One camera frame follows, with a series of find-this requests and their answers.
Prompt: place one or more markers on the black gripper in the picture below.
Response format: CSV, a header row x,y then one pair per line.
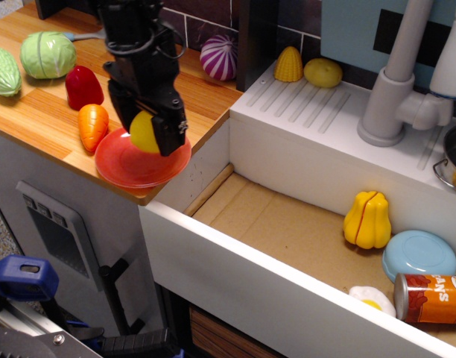
x,y
142,78

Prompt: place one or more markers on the yellow toy lemon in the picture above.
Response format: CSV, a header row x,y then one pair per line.
x,y
142,133

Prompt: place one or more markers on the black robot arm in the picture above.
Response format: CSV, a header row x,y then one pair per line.
x,y
135,23

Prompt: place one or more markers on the red plastic plate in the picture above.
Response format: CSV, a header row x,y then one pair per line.
x,y
121,163

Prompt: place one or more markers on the orange toy carrot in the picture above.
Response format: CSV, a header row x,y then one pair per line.
x,y
93,122

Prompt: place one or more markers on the red toy pepper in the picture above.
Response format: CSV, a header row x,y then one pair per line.
x,y
83,88

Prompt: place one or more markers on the purple striped toy onion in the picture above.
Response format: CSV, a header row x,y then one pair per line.
x,y
219,57

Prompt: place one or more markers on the grey toy spatula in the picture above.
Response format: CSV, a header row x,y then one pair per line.
x,y
101,35

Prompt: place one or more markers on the green toy cabbage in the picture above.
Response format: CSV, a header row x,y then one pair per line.
x,y
47,55

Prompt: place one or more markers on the grey oven control panel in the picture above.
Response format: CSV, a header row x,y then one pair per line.
x,y
63,233

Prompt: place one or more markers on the yellow toy corn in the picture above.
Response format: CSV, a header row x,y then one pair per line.
x,y
289,65

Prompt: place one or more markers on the green toy bitter gourd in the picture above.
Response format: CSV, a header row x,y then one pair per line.
x,y
10,78

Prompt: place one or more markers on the yellow toy potato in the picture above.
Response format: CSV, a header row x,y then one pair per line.
x,y
322,72

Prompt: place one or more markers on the blue clamp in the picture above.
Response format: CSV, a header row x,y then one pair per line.
x,y
25,278

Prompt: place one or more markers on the yellow toy squash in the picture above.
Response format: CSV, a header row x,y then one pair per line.
x,y
367,224

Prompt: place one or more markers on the grey toy faucet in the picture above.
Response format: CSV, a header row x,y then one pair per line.
x,y
393,101

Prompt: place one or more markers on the toy fried egg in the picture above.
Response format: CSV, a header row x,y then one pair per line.
x,y
373,297

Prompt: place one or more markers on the light blue toy bowl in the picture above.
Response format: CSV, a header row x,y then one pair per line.
x,y
417,252

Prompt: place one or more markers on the white bottle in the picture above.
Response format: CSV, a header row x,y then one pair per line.
x,y
443,82

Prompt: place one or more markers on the silver toy pot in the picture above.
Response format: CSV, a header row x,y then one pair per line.
x,y
445,170

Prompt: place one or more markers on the orange toy beans can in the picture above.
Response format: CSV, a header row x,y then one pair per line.
x,y
425,298

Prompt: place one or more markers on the black oven door handle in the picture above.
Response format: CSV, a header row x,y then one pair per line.
x,y
109,275

